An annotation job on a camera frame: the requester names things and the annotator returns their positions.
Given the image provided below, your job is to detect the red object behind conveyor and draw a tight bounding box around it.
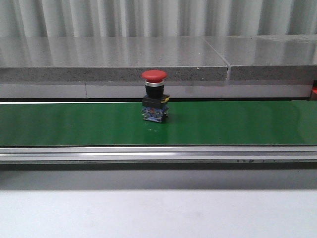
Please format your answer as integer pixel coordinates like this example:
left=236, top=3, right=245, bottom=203
left=310, top=80, right=317, bottom=101

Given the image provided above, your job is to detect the grey stone slab left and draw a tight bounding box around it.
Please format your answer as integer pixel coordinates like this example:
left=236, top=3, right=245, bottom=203
left=0, top=37, right=227, bottom=82

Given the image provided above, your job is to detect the green conveyor belt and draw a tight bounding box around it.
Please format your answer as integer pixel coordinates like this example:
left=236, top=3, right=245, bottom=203
left=0, top=100, right=317, bottom=147

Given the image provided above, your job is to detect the grey stone slab right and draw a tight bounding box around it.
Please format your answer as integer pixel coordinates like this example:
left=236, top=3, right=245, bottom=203
left=204, top=35, right=317, bottom=82

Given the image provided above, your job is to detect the white panel under slabs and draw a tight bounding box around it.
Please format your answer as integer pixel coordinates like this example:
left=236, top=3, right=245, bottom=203
left=0, top=80, right=313, bottom=99

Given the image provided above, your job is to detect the grey stone slab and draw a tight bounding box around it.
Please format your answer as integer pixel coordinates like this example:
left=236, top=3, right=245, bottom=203
left=204, top=35, right=317, bottom=82
left=0, top=37, right=227, bottom=82

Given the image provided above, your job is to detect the white curtain backdrop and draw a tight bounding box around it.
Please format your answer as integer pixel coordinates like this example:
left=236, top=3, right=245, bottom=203
left=0, top=0, right=317, bottom=37

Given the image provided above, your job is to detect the aluminium conveyor side rail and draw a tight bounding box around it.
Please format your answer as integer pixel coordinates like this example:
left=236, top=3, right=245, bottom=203
left=0, top=145, right=317, bottom=164

